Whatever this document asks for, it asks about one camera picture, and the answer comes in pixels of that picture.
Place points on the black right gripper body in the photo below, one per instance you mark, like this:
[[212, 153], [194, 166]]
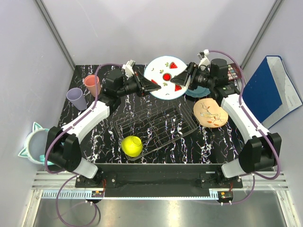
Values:
[[200, 79]]

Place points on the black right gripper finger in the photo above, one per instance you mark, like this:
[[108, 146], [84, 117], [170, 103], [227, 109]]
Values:
[[184, 77], [191, 85]]

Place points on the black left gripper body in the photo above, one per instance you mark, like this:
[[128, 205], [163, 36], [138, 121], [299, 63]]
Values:
[[131, 86]]

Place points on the teal scalloped plate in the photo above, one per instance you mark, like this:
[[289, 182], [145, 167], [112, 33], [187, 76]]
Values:
[[199, 92]]

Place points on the white plate with strawberries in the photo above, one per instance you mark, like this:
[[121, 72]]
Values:
[[160, 71]]

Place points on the beige speckled plate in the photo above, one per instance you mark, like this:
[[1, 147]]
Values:
[[209, 114]]

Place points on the grey wire dish rack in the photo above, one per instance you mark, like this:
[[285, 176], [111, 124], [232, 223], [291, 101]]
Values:
[[157, 123]]

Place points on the lilac cup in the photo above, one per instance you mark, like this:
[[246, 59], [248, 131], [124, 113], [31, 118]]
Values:
[[76, 97]]

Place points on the yellow-green bowl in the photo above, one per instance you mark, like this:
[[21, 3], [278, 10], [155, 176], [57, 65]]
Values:
[[132, 146]]

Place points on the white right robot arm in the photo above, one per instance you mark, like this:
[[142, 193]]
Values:
[[261, 148]]

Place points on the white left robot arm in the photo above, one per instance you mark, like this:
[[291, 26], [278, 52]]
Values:
[[63, 144]]

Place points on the dark red booklet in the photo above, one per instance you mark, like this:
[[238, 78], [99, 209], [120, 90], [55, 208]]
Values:
[[233, 72]]

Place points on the white cat-ear basket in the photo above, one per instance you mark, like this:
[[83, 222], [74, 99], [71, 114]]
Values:
[[34, 144]]

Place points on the teal headphones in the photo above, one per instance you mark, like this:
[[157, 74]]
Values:
[[42, 160]]

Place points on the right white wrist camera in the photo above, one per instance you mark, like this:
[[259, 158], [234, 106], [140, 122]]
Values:
[[204, 61]]

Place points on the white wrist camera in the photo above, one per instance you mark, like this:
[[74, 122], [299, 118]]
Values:
[[204, 61], [128, 68]]

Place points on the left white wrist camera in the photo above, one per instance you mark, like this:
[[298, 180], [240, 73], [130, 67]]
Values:
[[128, 68]]

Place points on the blue ring binder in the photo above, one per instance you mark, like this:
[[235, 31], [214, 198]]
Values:
[[270, 93]]

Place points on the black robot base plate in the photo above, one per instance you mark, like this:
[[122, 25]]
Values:
[[156, 181]]

